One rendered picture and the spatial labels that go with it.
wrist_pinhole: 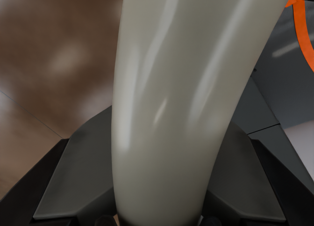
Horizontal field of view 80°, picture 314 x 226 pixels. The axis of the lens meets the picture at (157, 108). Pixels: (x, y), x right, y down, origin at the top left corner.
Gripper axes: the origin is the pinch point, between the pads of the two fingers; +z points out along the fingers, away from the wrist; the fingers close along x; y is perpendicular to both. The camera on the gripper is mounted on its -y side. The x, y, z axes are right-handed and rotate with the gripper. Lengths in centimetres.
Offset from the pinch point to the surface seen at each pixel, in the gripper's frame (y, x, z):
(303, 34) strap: 8, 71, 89
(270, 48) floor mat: 16, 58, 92
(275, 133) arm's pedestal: 40, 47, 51
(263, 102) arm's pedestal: 36, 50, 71
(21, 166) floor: 148, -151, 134
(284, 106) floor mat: 53, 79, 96
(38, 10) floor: -3, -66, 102
